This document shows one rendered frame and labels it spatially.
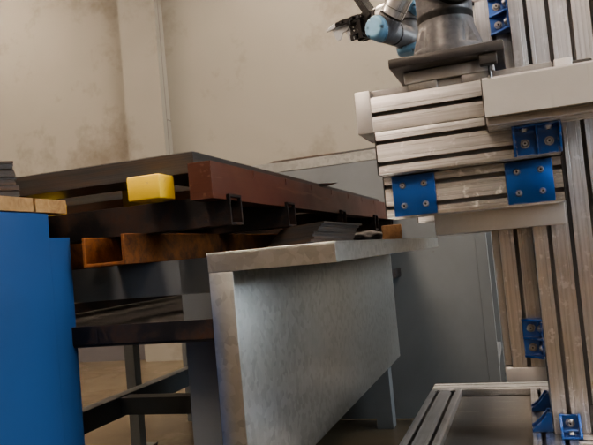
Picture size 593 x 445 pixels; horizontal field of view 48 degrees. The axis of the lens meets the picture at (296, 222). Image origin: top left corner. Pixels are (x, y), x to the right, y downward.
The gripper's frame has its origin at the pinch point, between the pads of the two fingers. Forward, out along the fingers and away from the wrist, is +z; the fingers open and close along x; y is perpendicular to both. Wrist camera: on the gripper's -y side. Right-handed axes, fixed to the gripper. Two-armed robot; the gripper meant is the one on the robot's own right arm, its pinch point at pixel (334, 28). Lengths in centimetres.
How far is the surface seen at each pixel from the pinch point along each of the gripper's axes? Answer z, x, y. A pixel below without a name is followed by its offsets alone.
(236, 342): -73, -129, 74
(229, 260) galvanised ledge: -73, -128, 62
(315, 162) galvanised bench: 30, 10, 44
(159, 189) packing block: -61, -129, 50
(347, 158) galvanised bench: 18, 16, 45
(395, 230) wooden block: -30, -26, 72
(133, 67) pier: 262, 93, -56
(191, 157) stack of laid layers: -62, -123, 46
